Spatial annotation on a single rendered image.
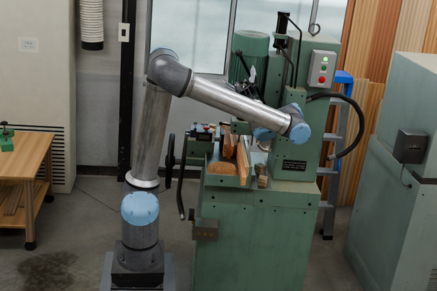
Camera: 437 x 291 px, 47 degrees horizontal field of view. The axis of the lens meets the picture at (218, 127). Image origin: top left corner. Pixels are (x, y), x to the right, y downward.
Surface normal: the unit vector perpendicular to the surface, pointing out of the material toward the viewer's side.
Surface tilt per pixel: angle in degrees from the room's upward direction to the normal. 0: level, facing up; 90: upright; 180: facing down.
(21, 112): 90
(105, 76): 90
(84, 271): 0
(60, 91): 90
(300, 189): 0
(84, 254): 0
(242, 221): 90
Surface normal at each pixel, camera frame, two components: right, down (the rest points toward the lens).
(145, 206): 0.08, -0.87
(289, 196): 0.04, 0.37
